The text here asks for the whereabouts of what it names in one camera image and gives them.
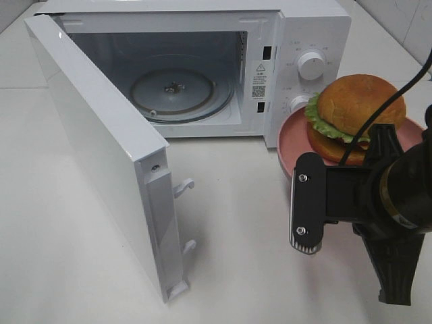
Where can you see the white microwave door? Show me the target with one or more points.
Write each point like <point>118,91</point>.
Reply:
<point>121,153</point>

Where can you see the white microwave oven body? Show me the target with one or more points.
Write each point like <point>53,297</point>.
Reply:
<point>254,44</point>

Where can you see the upper white power knob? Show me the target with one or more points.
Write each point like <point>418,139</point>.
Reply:
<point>311,65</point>

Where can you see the lower white timer knob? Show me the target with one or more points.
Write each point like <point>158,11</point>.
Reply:
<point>299,102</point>

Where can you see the glass microwave turntable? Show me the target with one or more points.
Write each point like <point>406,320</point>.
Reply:
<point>180,95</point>

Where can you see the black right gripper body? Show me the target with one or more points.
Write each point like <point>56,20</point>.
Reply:
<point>391,190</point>

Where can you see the burger with lettuce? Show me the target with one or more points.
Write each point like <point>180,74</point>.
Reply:
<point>335,115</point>

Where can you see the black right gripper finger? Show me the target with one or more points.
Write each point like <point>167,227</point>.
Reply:
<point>394,260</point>
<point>307,209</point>

